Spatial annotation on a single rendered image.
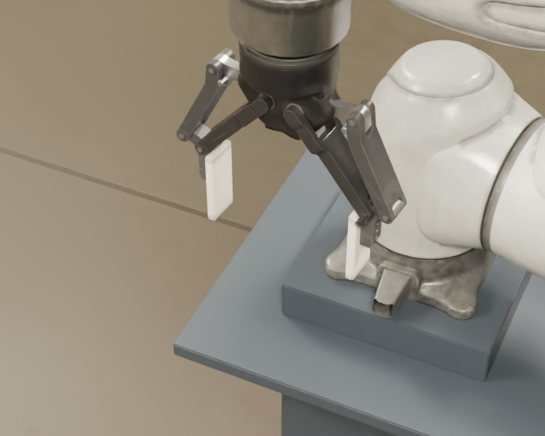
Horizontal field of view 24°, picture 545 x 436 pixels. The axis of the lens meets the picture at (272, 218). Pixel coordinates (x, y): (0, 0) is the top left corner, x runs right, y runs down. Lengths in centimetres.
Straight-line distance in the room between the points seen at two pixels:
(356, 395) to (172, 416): 97
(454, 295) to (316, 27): 61
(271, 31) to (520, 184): 47
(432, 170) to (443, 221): 6
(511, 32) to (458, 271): 69
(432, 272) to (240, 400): 100
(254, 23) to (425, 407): 64
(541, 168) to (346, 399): 34
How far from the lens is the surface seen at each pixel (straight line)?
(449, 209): 133
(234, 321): 148
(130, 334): 249
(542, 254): 130
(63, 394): 240
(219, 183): 107
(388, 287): 141
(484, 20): 77
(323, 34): 89
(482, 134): 131
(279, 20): 88
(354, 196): 98
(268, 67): 91
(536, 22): 76
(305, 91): 92
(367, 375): 143
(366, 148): 95
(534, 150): 130
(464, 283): 144
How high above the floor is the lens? 185
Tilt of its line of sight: 43 degrees down
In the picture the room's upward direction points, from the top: straight up
